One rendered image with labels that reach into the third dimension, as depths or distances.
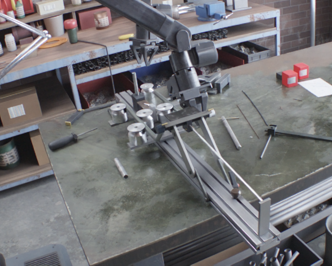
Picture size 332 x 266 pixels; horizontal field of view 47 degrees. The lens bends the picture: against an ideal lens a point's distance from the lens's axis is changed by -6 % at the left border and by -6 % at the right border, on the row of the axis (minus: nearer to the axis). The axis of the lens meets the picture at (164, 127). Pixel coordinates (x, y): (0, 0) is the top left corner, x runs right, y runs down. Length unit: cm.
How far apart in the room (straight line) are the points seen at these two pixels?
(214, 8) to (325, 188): 136
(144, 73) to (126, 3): 220
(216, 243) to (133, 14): 110
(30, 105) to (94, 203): 162
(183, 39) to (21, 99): 167
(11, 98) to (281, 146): 184
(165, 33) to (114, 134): 43
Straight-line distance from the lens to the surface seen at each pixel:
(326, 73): 168
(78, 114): 146
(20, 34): 302
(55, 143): 128
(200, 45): 108
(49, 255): 185
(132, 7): 100
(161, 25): 102
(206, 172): 101
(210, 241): 178
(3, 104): 256
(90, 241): 92
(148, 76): 313
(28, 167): 280
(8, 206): 270
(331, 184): 212
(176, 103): 134
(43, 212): 254
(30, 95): 255
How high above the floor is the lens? 149
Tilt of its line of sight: 28 degrees down
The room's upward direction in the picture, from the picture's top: 8 degrees counter-clockwise
